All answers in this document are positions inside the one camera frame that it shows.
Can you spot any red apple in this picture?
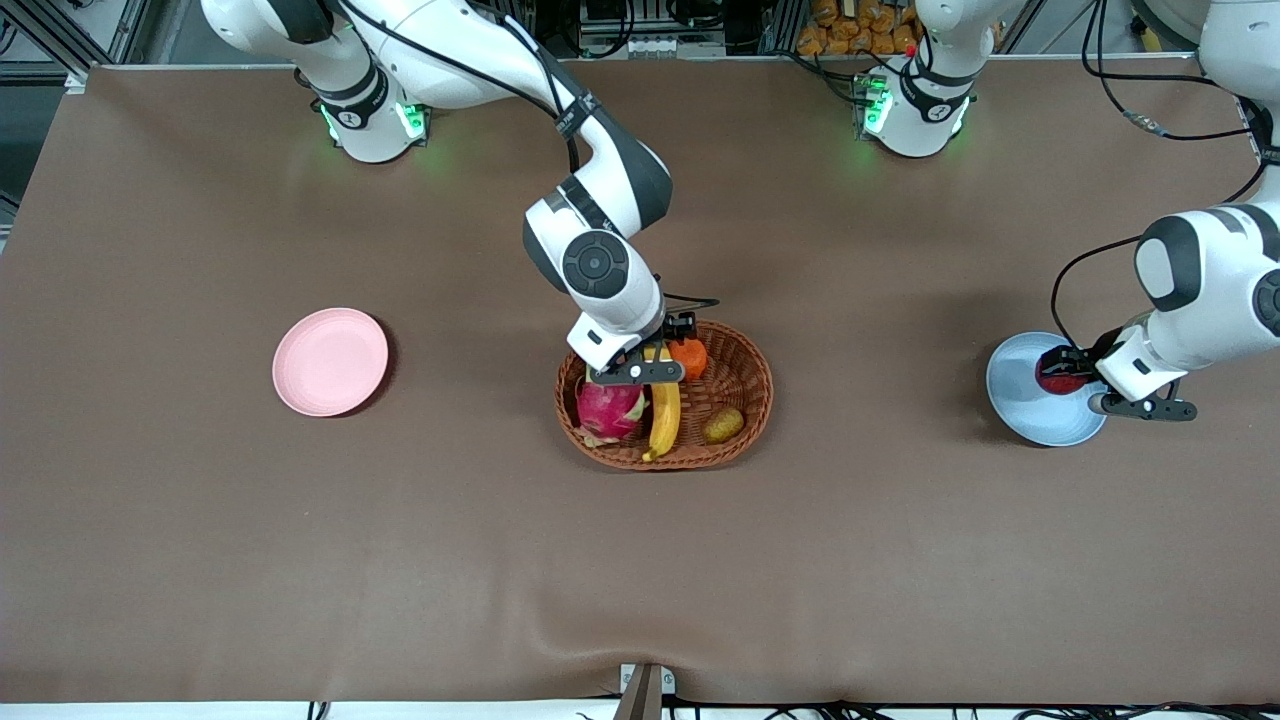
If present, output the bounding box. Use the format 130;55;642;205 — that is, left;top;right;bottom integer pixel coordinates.
1036;348;1093;396

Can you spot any yellow banana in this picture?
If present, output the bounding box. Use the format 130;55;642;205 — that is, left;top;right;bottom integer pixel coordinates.
643;345;683;462

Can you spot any orange fruit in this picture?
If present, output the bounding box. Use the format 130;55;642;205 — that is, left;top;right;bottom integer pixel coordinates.
668;338;709;383

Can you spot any blue round plate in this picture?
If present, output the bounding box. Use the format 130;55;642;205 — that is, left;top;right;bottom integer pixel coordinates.
986;332;1111;448

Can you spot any pink dragon fruit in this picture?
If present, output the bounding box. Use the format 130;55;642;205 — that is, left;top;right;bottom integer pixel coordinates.
575;372;649;448

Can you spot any brown wicker basket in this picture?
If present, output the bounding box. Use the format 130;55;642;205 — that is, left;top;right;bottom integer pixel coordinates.
555;319;775;471

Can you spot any brown table cloth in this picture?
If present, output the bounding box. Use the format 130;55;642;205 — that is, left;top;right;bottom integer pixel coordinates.
0;55;1280;706

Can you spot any pink round plate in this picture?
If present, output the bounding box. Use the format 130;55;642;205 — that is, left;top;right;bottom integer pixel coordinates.
272;307;390;418

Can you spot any pile of orange items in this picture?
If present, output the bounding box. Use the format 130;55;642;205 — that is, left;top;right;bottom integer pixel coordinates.
797;0;921;57

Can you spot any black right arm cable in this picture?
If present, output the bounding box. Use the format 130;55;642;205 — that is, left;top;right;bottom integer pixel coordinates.
340;0;721;309

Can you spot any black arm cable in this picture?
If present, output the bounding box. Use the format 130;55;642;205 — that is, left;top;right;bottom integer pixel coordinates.
340;0;721;309
1050;0;1280;351

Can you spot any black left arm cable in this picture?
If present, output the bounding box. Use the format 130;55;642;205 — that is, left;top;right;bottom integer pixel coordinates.
1050;0;1280;351

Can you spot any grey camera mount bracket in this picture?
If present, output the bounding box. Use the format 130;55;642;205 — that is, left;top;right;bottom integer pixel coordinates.
615;662;677;720

